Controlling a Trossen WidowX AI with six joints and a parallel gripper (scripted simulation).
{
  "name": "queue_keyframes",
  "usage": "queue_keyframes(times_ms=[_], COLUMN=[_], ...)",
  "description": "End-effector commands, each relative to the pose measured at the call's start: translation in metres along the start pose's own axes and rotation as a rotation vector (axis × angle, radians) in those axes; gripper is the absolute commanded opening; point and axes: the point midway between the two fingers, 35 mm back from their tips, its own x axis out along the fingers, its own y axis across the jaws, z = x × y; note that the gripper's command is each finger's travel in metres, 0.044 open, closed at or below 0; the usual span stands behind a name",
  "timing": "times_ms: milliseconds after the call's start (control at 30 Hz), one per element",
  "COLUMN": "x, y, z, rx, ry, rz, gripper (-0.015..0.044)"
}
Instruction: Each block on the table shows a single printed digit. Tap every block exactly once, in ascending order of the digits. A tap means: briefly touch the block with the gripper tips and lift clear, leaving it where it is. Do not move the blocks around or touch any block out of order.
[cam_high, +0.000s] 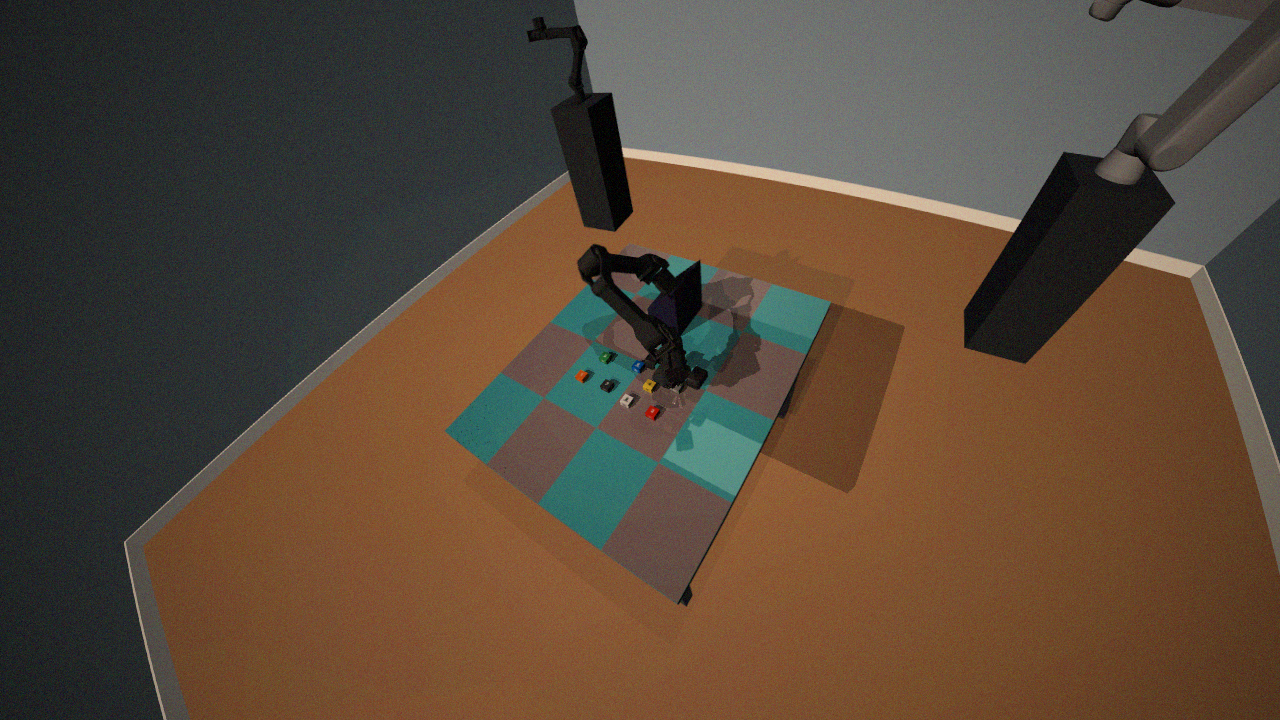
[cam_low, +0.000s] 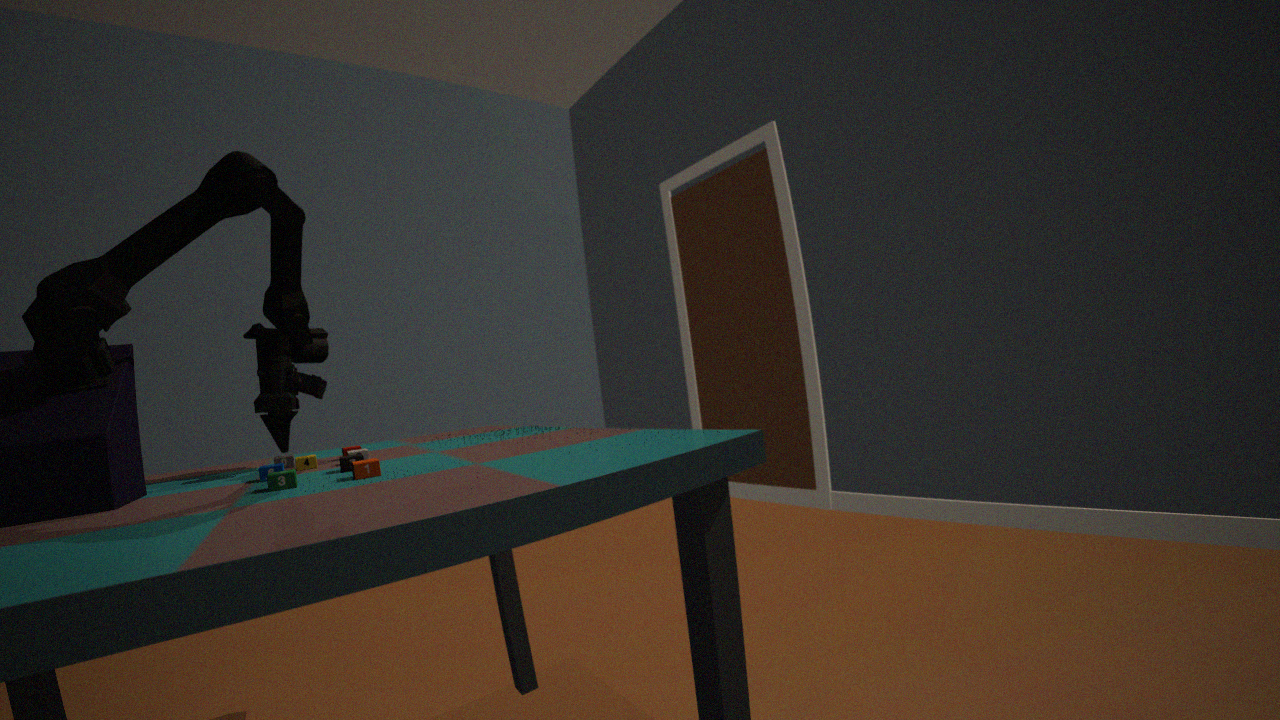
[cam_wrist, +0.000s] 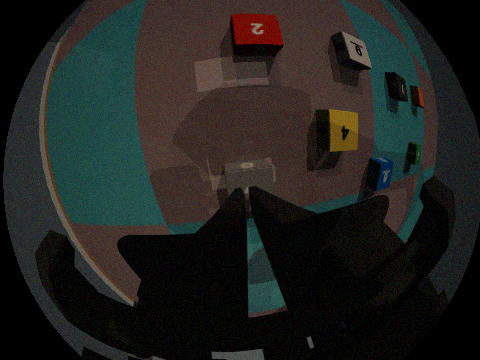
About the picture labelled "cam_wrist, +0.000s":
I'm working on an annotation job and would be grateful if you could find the yellow block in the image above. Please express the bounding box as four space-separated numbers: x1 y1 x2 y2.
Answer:
316 109 359 152

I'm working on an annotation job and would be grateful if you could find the red block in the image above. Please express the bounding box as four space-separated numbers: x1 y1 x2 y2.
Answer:
229 13 284 55

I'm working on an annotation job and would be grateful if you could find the orange block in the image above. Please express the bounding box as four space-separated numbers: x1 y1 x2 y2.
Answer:
409 85 424 108

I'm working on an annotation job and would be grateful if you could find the green block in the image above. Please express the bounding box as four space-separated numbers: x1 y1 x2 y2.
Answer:
407 141 421 165

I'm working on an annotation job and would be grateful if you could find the blue block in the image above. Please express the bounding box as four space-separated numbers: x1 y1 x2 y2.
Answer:
365 156 393 192

